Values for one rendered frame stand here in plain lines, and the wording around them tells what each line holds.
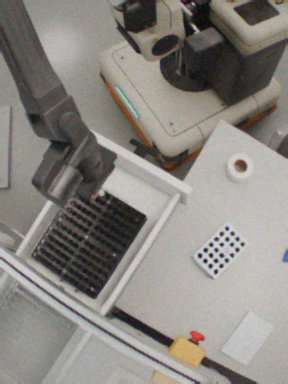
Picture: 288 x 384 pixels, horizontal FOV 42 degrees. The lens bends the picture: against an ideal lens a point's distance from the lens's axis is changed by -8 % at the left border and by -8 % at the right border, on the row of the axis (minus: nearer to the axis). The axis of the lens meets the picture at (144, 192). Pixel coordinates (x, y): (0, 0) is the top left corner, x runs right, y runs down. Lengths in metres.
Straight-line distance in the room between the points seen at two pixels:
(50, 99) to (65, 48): 1.68
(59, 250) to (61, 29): 1.65
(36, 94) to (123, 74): 1.20
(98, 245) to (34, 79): 0.44
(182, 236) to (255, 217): 0.20
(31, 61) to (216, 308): 0.74
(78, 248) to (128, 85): 0.98
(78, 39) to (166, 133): 0.91
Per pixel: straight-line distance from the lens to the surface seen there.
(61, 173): 0.64
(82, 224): 0.91
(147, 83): 1.73
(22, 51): 0.59
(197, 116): 1.67
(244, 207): 1.07
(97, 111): 2.01
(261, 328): 1.04
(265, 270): 1.06
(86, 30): 2.32
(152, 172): 0.89
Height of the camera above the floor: 1.78
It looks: 75 degrees down
